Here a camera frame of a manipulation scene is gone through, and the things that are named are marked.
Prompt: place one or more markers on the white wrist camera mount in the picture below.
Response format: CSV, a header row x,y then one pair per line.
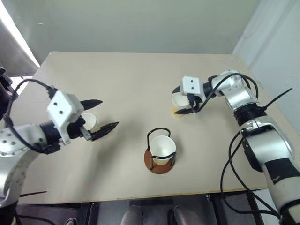
x,y
63,110
191,84

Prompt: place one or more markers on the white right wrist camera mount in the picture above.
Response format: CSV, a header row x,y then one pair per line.
x,y
191,84

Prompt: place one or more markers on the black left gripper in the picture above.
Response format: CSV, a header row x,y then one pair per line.
x,y
75,130

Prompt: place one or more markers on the white paper cup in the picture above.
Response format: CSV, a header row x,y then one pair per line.
x,y
179,103
162,147
90,122

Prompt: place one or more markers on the black zip tie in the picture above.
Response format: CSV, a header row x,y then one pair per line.
x,y
279,96
32,193

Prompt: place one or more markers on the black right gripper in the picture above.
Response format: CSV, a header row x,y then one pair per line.
x,y
195,99

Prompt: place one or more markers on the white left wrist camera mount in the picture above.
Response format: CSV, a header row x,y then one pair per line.
x,y
63,110

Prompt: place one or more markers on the dark blurry object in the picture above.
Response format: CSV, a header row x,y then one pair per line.
x,y
4,91

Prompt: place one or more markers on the dark rounded grey shape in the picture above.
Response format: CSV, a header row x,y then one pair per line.
x,y
186,216
132,216

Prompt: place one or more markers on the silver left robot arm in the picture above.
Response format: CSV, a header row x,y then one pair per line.
x,y
14,141

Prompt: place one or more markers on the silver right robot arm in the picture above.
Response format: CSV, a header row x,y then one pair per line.
x,y
239,96

